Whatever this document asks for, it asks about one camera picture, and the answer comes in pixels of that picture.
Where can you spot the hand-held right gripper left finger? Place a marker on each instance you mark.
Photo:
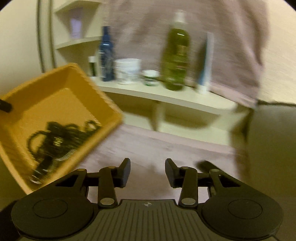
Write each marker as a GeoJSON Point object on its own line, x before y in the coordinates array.
{"type": "Point", "coordinates": [124, 172]}

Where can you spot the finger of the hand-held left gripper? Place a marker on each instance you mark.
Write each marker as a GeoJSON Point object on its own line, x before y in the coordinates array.
{"type": "Point", "coordinates": [5, 106]}

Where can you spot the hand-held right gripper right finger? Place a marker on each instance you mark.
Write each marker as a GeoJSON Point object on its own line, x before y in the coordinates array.
{"type": "Point", "coordinates": [170, 172]}

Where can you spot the orange plastic basket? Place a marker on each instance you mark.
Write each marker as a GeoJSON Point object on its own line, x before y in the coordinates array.
{"type": "Point", "coordinates": [69, 102]}

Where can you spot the pink fleece blanket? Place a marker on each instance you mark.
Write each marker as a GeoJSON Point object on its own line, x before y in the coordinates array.
{"type": "Point", "coordinates": [150, 148]}

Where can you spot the cream wooden shelf unit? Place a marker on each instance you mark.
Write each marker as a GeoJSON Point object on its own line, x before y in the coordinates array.
{"type": "Point", "coordinates": [185, 99]}

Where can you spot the cream curved furniture panel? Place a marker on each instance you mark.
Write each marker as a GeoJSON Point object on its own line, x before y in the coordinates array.
{"type": "Point", "coordinates": [46, 34]}

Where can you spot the black white lip balm stick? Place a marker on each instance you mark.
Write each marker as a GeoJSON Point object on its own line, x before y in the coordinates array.
{"type": "Point", "coordinates": [92, 67]}

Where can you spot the small green lidded jar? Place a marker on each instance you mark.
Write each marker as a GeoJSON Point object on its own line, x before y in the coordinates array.
{"type": "Point", "coordinates": [150, 78]}

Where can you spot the white cream jar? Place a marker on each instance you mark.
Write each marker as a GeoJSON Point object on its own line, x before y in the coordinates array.
{"type": "Point", "coordinates": [127, 70]}

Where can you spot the grey green pillow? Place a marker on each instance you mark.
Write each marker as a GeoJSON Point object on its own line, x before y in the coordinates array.
{"type": "Point", "coordinates": [270, 143]}

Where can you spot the purple tube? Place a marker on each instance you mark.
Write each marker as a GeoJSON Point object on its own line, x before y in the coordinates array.
{"type": "Point", "coordinates": [76, 27]}

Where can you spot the blue white tube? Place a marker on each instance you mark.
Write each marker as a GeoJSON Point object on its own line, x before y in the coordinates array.
{"type": "Point", "coordinates": [205, 67]}

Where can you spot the dark blue spray bottle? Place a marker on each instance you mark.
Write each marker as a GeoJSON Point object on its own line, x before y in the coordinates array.
{"type": "Point", "coordinates": [106, 58]}

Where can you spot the green spray bottle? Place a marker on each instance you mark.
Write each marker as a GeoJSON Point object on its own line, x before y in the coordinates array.
{"type": "Point", "coordinates": [175, 58]}

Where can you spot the pink hanging towel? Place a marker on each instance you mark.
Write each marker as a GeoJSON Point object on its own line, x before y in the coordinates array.
{"type": "Point", "coordinates": [231, 46]}

